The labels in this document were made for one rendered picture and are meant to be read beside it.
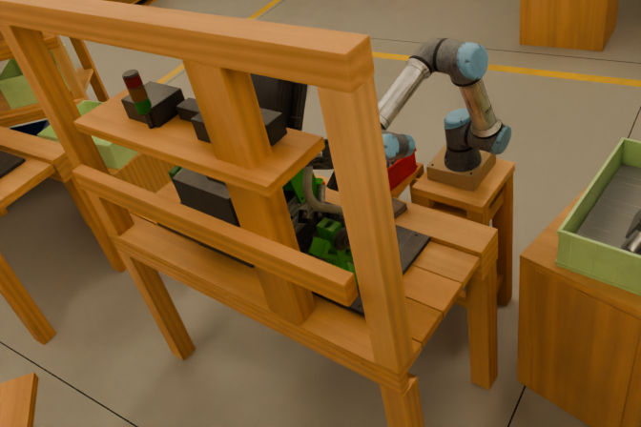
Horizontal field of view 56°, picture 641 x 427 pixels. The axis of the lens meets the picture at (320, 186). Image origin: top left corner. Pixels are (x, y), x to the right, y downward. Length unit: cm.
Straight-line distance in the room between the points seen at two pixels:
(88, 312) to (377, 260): 257
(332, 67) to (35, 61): 138
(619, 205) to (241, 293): 144
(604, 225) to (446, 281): 63
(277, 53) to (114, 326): 260
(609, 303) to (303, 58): 142
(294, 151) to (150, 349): 202
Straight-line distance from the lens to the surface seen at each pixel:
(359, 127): 131
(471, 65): 207
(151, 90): 209
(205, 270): 241
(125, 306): 378
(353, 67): 124
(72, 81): 455
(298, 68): 132
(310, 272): 170
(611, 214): 247
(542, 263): 234
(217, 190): 216
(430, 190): 257
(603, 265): 225
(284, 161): 165
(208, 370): 325
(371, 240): 151
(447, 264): 220
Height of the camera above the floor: 246
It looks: 37 degrees down
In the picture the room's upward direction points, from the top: 13 degrees counter-clockwise
